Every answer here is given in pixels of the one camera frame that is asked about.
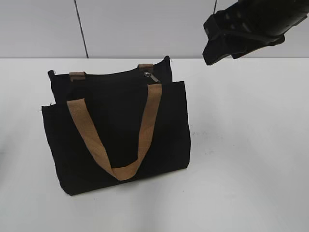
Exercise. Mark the black bag with tan handles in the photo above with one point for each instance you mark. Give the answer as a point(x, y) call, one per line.
point(109, 129)

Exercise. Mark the silver zipper pull with ring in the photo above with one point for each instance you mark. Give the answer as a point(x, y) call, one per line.
point(150, 75)

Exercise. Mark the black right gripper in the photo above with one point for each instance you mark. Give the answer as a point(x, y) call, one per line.
point(249, 25)

